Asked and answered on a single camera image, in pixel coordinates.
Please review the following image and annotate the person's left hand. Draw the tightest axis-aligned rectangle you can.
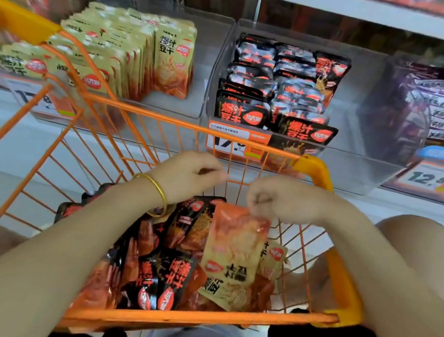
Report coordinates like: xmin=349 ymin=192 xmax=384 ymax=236
xmin=142 ymin=143 xmax=233 ymax=214

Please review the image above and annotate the person's right hand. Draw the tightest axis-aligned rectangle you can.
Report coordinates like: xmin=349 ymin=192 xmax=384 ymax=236
xmin=243 ymin=169 xmax=339 ymax=232

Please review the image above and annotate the pile of black orange snacks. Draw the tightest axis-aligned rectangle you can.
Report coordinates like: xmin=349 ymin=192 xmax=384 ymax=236
xmin=43 ymin=172 xmax=296 ymax=337

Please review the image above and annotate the yellow orange snack packet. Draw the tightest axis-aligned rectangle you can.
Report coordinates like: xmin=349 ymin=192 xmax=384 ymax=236
xmin=147 ymin=27 xmax=200 ymax=100
xmin=157 ymin=14 xmax=199 ymax=29
xmin=157 ymin=19 xmax=199 ymax=37

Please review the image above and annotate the black flame print snack packet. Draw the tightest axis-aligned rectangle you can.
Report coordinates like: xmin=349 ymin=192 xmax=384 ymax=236
xmin=307 ymin=50 xmax=354 ymax=111

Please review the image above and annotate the orange shopping cart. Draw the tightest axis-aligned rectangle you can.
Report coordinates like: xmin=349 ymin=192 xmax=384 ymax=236
xmin=0 ymin=0 xmax=406 ymax=337

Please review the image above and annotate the person's left forearm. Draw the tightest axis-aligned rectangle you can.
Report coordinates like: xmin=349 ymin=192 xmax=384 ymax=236
xmin=0 ymin=150 xmax=172 ymax=337

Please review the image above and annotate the person's right forearm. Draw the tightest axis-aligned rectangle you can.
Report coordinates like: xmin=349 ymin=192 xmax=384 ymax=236
xmin=300 ymin=192 xmax=444 ymax=337

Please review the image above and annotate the person's right leg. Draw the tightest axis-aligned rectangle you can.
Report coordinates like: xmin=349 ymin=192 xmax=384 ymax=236
xmin=299 ymin=200 xmax=444 ymax=337

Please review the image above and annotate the orange blue shelf price tag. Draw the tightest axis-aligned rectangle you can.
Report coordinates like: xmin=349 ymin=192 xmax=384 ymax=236
xmin=392 ymin=139 xmax=444 ymax=198

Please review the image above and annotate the gold bracelet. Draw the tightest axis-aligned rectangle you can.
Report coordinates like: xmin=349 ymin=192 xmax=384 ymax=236
xmin=131 ymin=171 xmax=173 ymax=221

